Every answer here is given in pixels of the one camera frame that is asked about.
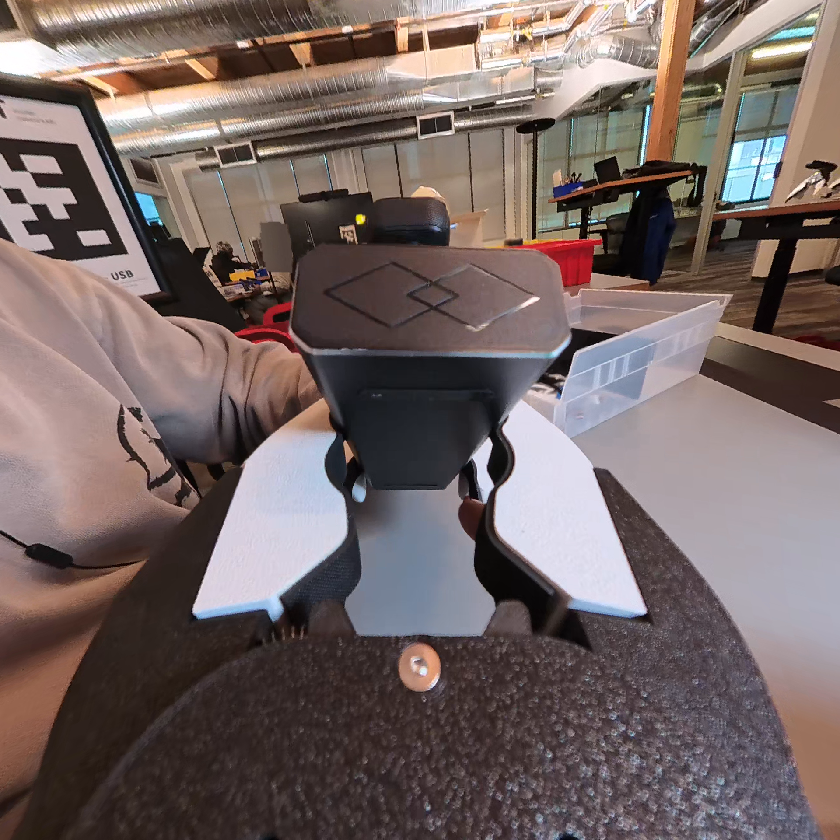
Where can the person's left forearm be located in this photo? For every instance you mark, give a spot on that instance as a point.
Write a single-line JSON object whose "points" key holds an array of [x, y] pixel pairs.
{"points": [[249, 380]]}

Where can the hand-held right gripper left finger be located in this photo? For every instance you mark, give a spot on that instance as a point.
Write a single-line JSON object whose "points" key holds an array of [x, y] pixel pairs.
{"points": [[275, 525]]}

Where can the black usb hub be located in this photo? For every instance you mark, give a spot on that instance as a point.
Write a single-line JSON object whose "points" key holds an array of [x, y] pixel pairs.
{"points": [[426, 302]]}

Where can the person in beige sweatshirt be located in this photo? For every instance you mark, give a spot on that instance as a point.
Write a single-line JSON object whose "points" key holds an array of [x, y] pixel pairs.
{"points": [[65, 426]]}

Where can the wooden pillar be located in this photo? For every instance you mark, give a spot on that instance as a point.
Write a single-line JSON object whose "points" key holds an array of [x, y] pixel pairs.
{"points": [[670, 79]]}

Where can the blue jacket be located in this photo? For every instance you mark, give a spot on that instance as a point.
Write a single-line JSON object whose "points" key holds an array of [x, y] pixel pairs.
{"points": [[649, 236]]}

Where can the black monitor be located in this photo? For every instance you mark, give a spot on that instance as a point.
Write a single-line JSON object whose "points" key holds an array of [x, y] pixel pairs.
{"points": [[321, 220]]}

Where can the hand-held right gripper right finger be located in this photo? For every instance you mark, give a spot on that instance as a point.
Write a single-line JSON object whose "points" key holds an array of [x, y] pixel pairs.
{"points": [[564, 525]]}

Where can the black framed marker sign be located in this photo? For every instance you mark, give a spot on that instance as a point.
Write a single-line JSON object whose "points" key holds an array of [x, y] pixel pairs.
{"points": [[65, 197]]}

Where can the blue storage bin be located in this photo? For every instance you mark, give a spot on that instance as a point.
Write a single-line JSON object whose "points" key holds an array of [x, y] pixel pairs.
{"points": [[568, 190]]}

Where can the person's right hand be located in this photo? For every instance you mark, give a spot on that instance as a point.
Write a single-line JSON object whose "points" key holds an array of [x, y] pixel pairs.
{"points": [[471, 517]]}

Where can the red plastic bin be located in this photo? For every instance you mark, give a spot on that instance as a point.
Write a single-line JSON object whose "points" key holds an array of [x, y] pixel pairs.
{"points": [[571, 259]]}

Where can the silver air duct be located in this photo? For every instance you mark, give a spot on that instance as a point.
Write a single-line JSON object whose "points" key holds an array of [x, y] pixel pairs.
{"points": [[295, 92]]}

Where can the wooden desk with black legs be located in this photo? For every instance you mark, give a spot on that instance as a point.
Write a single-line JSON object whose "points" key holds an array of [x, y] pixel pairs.
{"points": [[781, 262]]}

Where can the black floor lamp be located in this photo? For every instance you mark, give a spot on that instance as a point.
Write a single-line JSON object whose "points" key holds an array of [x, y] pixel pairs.
{"points": [[535, 124]]}

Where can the silver metal tool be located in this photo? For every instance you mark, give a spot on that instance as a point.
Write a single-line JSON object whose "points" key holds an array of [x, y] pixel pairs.
{"points": [[814, 180]]}

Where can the red plastic tote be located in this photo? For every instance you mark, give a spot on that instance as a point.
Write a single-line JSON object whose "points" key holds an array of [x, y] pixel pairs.
{"points": [[266, 334]]}

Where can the clear plastic bin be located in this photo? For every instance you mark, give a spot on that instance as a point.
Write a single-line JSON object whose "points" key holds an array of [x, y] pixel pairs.
{"points": [[630, 374]]}

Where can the wooden standing desk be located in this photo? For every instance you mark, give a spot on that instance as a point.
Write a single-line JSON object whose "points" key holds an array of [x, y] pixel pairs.
{"points": [[623, 178]]}

